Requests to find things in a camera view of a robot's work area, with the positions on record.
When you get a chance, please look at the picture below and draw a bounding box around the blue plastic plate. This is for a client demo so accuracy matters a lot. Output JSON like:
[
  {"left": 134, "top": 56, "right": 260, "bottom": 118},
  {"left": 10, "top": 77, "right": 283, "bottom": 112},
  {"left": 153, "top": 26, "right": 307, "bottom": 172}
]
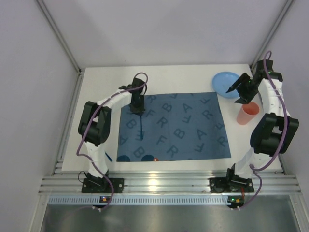
[{"left": 212, "top": 72, "right": 239, "bottom": 99}]

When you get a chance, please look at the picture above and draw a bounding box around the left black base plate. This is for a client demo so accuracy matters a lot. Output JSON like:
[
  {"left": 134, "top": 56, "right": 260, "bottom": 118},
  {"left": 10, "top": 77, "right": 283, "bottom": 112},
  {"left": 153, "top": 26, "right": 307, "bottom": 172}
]
[{"left": 81, "top": 178, "right": 124, "bottom": 193}]

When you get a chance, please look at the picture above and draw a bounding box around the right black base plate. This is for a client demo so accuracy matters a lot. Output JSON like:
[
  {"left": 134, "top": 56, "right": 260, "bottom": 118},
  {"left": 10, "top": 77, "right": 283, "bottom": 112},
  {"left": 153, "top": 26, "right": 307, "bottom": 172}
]
[{"left": 209, "top": 177, "right": 254, "bottom": 193}]

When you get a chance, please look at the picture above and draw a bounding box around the blue metal spoon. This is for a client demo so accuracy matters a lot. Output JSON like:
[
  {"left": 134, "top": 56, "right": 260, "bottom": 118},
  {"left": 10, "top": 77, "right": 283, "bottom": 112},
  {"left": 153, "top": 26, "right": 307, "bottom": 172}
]
[{"left": 140, "top": 115, "right": 143, "bottom": 141}]

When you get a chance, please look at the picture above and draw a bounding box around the orange plastic cup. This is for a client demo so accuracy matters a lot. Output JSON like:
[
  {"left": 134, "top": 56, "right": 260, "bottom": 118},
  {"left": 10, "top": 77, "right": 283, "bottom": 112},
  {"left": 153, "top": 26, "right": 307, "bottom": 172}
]
[{"left": 236, "top": 102, "right": 259, "bottom": 125}]

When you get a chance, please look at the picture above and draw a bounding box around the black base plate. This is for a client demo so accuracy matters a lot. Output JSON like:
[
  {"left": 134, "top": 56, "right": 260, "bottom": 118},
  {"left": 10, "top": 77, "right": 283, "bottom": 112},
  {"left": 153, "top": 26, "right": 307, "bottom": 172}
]
[
  {"left": 81, "top": 178, "right": 124, "bottom": 193},
  {"left": 209, "top": 177, "right": 254, "bottom": 193}
]

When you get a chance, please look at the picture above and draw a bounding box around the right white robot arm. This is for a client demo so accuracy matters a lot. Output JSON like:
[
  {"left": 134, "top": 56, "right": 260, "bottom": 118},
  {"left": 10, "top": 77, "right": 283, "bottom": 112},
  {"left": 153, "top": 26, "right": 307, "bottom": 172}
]
[{"left": 226, "top": 58, "right": 299, "bottom": 188}]

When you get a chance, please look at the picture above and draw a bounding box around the blue letter-print placemat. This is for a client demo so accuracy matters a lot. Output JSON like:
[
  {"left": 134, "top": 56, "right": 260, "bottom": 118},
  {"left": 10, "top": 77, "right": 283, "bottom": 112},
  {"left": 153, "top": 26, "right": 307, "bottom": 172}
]
[{"left": 117, "top": 92, "right": 231, "bottom": 162}]

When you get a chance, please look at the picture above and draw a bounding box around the perforated cable duct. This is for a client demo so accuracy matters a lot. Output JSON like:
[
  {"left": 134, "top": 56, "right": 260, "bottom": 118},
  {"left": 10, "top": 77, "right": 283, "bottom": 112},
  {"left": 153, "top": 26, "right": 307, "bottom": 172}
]
[{"left": 48, "top": 195, "right": 243, "bottom": 205}]

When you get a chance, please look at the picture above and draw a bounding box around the aluminium mounting rail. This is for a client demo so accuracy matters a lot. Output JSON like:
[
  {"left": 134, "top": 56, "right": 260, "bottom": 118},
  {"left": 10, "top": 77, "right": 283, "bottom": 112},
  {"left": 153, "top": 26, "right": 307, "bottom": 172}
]
[{"left": 39, "top": 171, "right": 301, "bottom": 195}]

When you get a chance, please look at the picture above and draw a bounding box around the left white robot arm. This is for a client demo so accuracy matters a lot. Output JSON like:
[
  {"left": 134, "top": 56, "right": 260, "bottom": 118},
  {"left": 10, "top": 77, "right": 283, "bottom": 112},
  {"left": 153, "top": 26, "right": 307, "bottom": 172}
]
[{"left": 76, "top": 72, "right": 148, "bottom": 181}]

